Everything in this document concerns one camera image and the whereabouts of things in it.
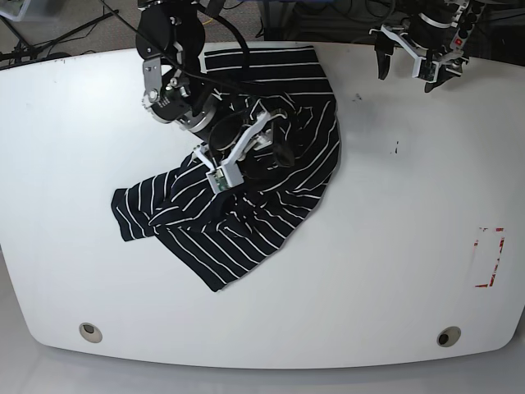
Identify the right table cable grommet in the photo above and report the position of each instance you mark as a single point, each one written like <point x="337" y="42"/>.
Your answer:
<point x="448" y="337"/>

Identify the red tape rectangle marking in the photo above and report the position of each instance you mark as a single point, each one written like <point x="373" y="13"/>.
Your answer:
<point x="486" y="255"/>

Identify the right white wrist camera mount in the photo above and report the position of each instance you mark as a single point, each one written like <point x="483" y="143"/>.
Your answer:
<point x="226" y="174"/>

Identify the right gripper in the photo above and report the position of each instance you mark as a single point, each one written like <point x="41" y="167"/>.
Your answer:
<point x="231" y="126"/>

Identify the white power strip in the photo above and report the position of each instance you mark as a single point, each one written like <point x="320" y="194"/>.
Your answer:
<point x="467" y="20"/>

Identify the black white striped T-shirt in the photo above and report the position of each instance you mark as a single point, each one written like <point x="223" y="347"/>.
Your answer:
<point x="223" y="237"/>

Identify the left table cable grommet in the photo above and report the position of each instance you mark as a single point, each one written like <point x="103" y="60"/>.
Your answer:
<point x="90" y="333"/>

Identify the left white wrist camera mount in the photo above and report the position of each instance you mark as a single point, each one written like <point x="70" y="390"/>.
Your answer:
<point x="424" y="70"/>

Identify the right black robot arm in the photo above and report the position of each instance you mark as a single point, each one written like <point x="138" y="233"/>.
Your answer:
<point x="169" y="39"/>

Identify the table cable grommet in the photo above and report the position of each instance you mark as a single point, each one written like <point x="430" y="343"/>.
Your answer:
<point x="90" y="333"/>
<point x="448" y="337"/>

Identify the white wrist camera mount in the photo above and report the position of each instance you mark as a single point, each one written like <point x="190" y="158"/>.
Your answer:
<point x="424" y="70"/>
<point x="226" y="174"/>

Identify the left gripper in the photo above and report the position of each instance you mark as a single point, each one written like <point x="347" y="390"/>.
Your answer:
<point x="427" y="34"/>

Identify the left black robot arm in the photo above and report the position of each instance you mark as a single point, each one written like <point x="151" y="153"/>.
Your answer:
<point x="438" y="10"/>

